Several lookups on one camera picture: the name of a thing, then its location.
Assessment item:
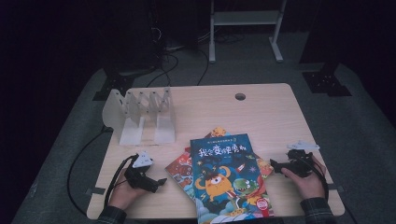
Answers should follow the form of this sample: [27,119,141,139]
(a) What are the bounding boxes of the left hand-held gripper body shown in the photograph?
[124,150,161,194]

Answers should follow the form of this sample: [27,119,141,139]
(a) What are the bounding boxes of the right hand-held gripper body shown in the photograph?
[279,140,321,178]

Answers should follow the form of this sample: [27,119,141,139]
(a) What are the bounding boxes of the animal faces picture book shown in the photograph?
[164,126,276,201]

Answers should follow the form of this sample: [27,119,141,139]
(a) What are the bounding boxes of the blue monster picture book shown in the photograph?
[190,133,276,224]

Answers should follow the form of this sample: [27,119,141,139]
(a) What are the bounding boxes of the clear expandable book rack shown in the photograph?
[102,86,177,147]

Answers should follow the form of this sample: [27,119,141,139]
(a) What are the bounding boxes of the person's left hand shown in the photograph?
[107,167,151,211]

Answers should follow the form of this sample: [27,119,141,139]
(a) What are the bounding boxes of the person's right hand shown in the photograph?
[280,154,327,201]

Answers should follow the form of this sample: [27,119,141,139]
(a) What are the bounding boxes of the black stand base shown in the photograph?
[92,72,135,102]
[301,61,353,98]

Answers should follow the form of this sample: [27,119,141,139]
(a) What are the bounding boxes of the white metal stand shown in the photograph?
[208,0,289,64]

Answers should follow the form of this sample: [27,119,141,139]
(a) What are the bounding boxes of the left hand-held gripper cable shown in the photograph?
[104,153,140,207]

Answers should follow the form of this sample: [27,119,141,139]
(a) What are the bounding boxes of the hand-held gripper cable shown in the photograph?
[104,153,140,207]
[297,152,331,201]

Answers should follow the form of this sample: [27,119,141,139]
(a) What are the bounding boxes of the right hand-held gripper cable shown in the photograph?
[297,152,331,201]

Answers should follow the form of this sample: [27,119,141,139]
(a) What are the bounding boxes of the black floor cable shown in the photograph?
[195,47,211,87]
[66,126,114,217]
[145,50,180,89]

